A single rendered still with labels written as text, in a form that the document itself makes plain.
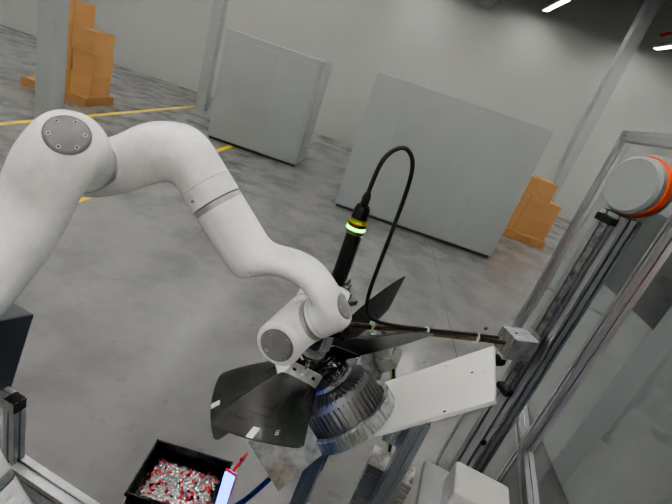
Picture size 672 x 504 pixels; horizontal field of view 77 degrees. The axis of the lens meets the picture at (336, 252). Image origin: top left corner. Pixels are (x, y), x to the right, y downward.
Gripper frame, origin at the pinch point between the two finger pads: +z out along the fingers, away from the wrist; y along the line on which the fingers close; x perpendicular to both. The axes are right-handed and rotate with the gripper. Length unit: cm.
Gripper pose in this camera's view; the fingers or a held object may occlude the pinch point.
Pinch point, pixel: (337, 282)
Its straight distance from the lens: 100.6
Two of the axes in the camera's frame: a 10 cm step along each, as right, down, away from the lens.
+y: 9.0, 4.0, -2.0
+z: 3.3, -2.8, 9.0
